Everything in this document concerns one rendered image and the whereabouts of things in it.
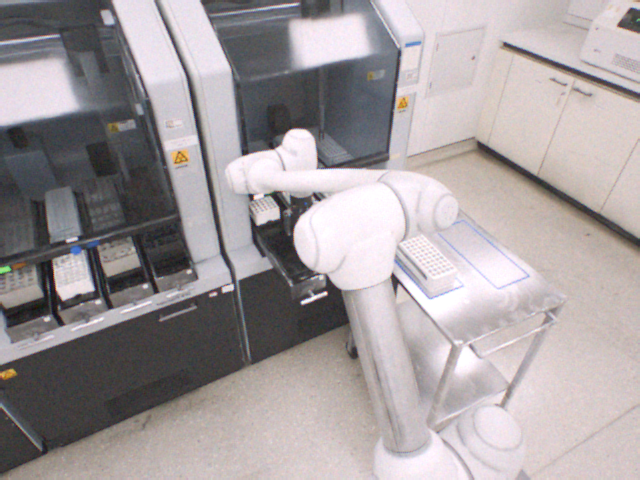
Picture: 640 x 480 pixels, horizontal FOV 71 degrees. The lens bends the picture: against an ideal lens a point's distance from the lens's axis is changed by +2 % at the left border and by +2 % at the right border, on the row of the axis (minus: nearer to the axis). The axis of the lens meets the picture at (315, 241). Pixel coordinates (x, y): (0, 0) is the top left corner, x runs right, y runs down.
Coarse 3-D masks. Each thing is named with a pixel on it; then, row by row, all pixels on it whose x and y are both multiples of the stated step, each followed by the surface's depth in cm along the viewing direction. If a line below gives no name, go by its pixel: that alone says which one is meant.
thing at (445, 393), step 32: (448, 256) 161; (480, 256) 161; (512, 256) 161; (416, 288) 150; (448, 288) 150; (480, 288) 150; (512, 288) 150; (544, 288) 150; (416, 320) 208; (448, 320) 140; (480, 320) 140; (512, 320) 140; (544, 320) 156; (352, 352) 220; (416, 352) 195; (448, 352) 195; (480, 352) 195; (448, 384) 147; (480, 384) 183; (512, 384) 181; (448, 416) 173
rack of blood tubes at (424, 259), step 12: (408, 240) 159; (420, 240) 159; (408, 252) 154; (420, 252) 154; (432, 252) 154; (408, 264) 156; (420, 264) 150; (432, 264) 150; (444, 264) 149; (420, 276) 151; (432, 276) 145; (444, 276) 146; (432, 288) 147
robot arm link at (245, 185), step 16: (240, 160) 128; (256, 160) 126; (272, 160) 127; (240, 176) 126; (256, 176) 125; (272, 176) 120; (288, 176) 117; (304, 176) 115; (320, 176) 113; (336, 176) 111; (352, 176) 108; (368, 176) 102; (240, 192) 130; (256, 192) 129; (336, 192) 113
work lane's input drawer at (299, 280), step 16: (272, 224) 177; (256, 240) 177; (272, 240) 171; (288, 240) 171; (272, 256) 164; (288, 256) 164; (288, 272) 156; (304, 272) 155; (288, 288) 156; (304, 288) 156; (320, 288) 161; (304, 304) 154
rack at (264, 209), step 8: (248, 200) 181; (256, 200) 180; (264, 200) 181; (272, 200) 180; (256, 208) 176; (264, 208) 176; (272, 208) 176; (256, 216) 173; (264, 216) 175; (272, 216) 177; (256, 224) 176
